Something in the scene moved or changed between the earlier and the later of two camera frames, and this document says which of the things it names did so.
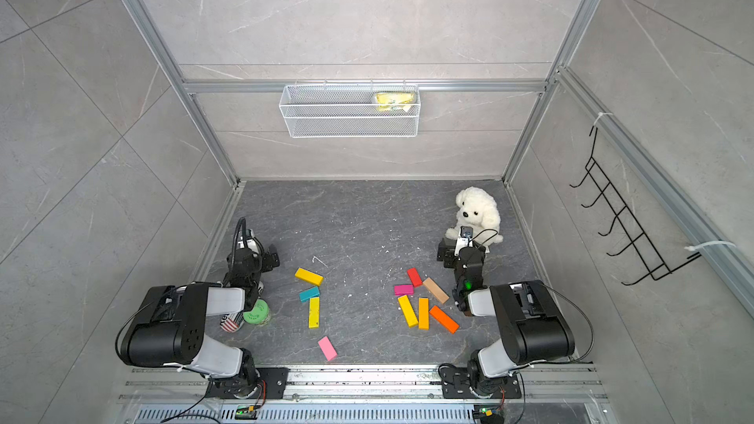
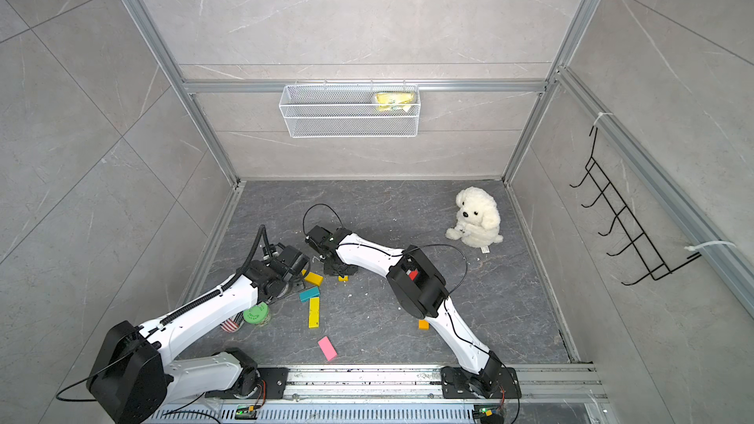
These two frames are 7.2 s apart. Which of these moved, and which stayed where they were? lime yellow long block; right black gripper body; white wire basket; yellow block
Moved: right black gripper body
Stayed: yellow block; white wire basket; lime yellow long block
